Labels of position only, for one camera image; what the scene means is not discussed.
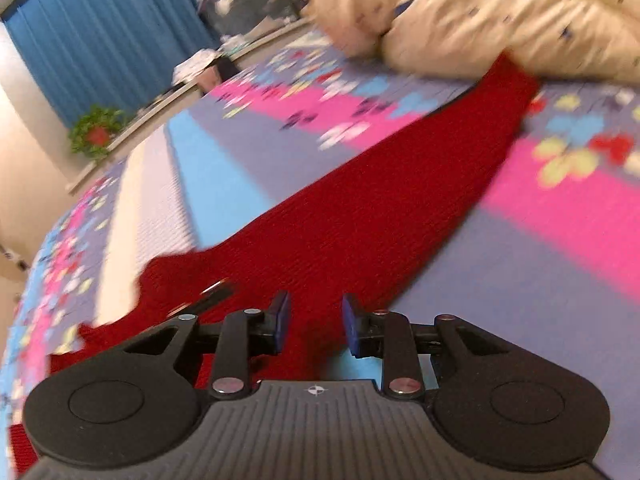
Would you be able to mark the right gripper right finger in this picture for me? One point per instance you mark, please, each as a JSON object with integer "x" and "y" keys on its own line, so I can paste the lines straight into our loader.
{"x": 392, "y": 338}

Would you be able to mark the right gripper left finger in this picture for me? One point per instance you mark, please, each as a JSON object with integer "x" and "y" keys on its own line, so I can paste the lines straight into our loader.
{"x": 242, "y": 335}

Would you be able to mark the red knit sweater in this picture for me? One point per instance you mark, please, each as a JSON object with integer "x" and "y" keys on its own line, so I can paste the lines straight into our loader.
{"x": 367, "y": 228}

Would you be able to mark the white clothes pile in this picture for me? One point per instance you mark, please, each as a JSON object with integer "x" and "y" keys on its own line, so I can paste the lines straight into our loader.
{"x": 191, "y": 67}

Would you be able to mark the green potted plant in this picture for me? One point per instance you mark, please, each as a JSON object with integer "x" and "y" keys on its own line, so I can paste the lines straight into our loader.
{"x": 94, "y": 132}

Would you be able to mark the dark chair back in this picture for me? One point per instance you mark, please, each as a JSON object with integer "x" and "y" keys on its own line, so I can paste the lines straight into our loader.
{"x": 216, "y": 72}

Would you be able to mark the blue window curtain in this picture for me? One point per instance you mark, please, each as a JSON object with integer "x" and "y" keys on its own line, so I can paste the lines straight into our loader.
{"x": 111, "y": 53}

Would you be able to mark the clear plastic storage bin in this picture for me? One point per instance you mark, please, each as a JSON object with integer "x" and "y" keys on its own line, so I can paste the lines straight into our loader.
{"x": 246, "y": 19}

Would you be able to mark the cream star-print duvet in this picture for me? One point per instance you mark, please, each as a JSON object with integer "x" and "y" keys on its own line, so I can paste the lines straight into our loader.
{"x": 588, "y": 39}

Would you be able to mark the white pedestal fan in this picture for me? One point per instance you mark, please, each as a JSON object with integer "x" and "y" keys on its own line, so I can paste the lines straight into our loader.
{"x": 15, "y": 258}

